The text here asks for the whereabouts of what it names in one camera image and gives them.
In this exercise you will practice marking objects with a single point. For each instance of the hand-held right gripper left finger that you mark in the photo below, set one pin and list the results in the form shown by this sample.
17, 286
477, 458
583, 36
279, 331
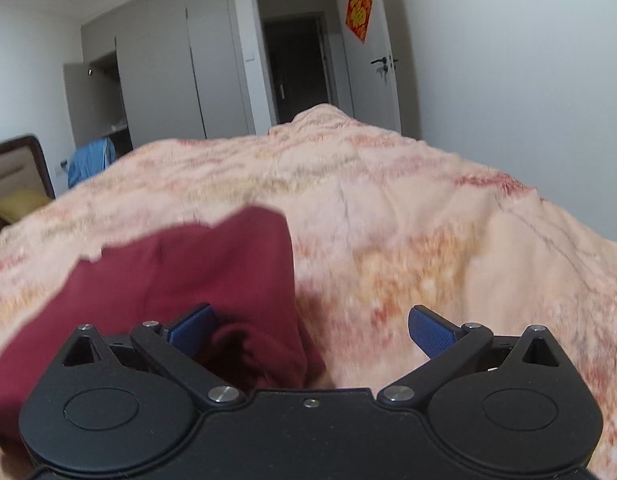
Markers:
193, 332

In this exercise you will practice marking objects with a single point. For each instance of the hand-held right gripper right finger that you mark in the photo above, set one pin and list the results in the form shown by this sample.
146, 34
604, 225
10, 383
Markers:
431, 332

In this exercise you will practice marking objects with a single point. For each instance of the dark red garment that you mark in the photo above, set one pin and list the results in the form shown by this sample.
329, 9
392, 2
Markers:
188, 270

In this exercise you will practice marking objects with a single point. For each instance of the peach printed blanket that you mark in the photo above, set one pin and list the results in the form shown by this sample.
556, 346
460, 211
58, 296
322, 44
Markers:
413, 210

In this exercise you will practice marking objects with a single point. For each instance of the blue cloth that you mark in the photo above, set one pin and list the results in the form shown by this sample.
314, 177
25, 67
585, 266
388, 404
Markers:
91, 162

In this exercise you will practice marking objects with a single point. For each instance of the yellow pillow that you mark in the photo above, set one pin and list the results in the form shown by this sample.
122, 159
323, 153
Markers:
21, 206

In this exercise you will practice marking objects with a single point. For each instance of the white door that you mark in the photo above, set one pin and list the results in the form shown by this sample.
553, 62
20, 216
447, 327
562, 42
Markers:
368, 95

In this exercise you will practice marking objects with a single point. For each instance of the brown padded headboard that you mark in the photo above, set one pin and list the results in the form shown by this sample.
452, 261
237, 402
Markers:
18, 160

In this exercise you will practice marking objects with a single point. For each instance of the grey wardrobe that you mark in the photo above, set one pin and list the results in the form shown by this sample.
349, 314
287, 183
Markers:
158, 60

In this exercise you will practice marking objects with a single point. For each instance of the red door decoration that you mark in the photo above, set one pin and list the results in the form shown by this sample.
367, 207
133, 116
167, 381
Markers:
359, 13

